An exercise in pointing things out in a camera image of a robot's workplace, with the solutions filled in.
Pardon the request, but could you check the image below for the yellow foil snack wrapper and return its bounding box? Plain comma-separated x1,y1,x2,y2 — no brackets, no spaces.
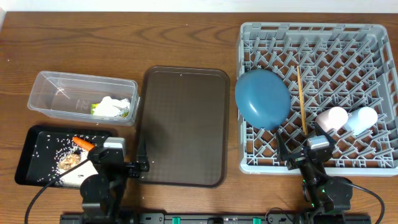
90,103,98,114

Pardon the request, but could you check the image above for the white paper napkin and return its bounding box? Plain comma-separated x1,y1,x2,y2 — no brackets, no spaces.
93,96,131,118

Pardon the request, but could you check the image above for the light blue plastic cup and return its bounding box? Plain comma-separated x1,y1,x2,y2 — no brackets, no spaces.
343,107,378,136

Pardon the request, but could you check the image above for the pink plastic cup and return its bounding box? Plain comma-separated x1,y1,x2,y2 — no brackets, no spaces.
315,106,348,132

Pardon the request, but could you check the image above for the spilled white rice pile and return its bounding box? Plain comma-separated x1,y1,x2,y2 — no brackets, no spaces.
30,133,103,189

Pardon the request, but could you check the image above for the orange carrot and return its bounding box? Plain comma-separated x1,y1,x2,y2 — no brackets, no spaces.
72,136,95,151

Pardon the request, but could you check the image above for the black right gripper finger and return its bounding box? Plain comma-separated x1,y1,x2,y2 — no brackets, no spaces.
314,122,336,146
275,132,290,161

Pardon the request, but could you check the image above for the grey dishwasher rack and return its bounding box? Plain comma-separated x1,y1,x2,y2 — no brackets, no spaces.
237,22,397,177

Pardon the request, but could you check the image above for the dark brown serving tray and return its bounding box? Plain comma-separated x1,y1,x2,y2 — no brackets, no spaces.
139,66,230,188

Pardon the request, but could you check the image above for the blue plate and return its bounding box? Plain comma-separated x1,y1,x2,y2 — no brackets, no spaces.
235,69,291,130

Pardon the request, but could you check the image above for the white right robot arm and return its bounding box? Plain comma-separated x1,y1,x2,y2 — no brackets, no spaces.
275,124,353,223

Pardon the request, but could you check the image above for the brown food scrap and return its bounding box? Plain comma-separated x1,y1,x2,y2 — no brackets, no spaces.
58,153,81,170

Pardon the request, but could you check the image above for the wooden chopstick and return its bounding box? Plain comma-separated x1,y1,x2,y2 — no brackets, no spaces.
297,65,308,136

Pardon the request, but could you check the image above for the clear plastic bin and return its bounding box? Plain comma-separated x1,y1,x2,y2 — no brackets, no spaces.
27,71,140,126

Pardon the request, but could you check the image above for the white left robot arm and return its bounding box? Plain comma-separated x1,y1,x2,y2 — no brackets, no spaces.
80,138,149,223

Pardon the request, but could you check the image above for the black plastic bin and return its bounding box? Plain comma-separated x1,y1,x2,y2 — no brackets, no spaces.
14,125,114,186

